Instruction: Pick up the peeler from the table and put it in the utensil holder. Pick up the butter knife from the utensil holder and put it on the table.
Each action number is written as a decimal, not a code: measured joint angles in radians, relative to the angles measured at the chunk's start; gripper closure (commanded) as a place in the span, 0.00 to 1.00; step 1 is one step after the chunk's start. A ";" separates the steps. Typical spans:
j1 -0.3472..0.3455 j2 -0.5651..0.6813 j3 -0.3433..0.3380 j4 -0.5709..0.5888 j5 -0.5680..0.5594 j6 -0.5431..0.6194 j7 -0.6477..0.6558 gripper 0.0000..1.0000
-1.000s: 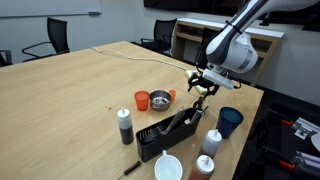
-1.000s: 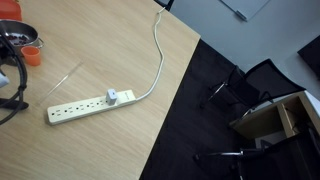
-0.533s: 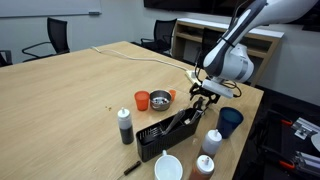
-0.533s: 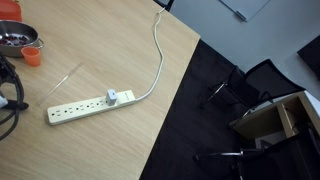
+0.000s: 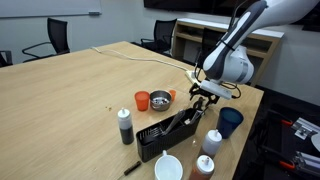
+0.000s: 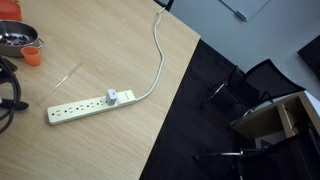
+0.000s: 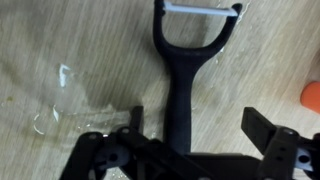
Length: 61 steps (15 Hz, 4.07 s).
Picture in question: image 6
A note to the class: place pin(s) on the grey plug adapter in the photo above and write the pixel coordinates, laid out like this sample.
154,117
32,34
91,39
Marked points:
111,97

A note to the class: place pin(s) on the white power strip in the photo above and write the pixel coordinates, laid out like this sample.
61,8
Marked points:
86,108

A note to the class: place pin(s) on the grey whiteboard eraser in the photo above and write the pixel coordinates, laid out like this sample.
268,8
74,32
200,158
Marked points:
241,15

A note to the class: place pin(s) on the small orange plastic cup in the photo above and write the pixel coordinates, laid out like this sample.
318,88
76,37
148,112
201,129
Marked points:
31,56

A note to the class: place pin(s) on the small steel pot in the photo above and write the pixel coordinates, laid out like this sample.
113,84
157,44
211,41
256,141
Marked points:
16,46

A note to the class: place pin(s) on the dark red beans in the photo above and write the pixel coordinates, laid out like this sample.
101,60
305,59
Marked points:
15,40

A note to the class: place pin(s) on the large orange plastic cup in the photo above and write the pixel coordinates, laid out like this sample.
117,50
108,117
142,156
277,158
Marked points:
10,11

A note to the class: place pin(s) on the white wall whiteboard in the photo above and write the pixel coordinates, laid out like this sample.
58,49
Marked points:
243,6

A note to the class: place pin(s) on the black wall screen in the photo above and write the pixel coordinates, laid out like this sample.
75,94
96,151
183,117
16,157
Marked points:
311,56

